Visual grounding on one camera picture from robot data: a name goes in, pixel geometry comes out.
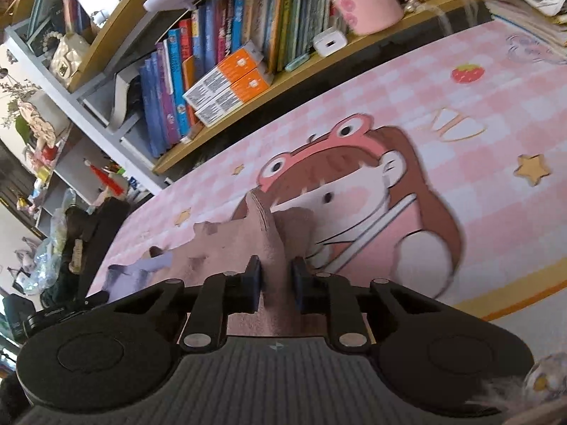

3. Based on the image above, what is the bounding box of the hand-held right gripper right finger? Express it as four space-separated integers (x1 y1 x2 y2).
291 256 438 354

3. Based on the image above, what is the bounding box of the clear fluffy ball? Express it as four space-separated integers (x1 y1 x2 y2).
522 353 567 409

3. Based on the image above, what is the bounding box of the dark brown cloth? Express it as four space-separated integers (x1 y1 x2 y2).
62 198 132 294

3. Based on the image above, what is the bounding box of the row of colourful books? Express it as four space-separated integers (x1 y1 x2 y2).
138 0 337 158

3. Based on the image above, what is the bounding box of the wooden bookshelf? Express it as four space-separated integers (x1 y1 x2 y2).
13 0 470 175

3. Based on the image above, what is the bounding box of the thick dark book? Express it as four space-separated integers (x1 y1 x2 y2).
107 72 143 132

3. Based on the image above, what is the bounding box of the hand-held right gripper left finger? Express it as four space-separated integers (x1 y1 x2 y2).
114 255 265 356

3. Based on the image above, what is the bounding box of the dried flower bunch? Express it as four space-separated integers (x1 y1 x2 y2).
0 68 59 152

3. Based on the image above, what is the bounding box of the white pearl handbag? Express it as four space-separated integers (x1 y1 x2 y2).
48 31 92 88

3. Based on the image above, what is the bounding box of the pink checked printed mat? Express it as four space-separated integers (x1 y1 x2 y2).
86 20 567 375

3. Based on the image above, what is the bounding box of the clear plastic bag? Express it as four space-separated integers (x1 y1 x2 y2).
26 189 74 295

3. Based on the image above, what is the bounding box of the white shelf unit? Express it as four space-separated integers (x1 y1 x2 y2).
4 22 171 193

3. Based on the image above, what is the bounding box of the orange and white box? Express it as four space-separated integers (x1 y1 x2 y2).
183 46 263 109
195 68 274 127

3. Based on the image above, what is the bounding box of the pink printed cup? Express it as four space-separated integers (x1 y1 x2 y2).
305 0 405 36

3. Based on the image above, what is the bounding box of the purple and brown sweater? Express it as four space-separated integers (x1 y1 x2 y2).
104 188 378 350

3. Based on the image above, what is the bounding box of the stack of books and papers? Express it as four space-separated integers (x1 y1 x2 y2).
465 0 567 47

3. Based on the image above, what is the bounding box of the white charger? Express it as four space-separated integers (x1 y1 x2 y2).
313 27 349 58

